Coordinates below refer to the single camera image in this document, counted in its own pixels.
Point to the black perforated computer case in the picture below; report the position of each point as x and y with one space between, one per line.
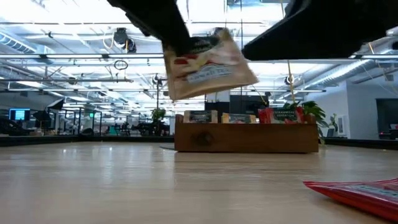
245 104

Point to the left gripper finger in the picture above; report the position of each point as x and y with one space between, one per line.
158 21

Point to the distant green plant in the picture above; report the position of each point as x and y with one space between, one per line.
158 113

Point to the wooden three-compartment tray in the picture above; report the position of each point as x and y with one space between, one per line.
245 137

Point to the green leafy plant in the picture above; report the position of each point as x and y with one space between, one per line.
314 112

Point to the red strawberry tea bag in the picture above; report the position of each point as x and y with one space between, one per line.
357 196
281 115

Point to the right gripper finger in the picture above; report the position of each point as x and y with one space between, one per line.
326 31

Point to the hanging black ceiling device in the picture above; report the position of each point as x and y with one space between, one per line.
122 39

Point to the beige vanilla cinnamon tea bag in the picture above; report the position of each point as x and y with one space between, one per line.
200 116
208 68

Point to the orange mango tea bag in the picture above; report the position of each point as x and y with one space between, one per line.
237 118

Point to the lit computer monitor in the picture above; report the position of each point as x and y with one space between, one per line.
19 114

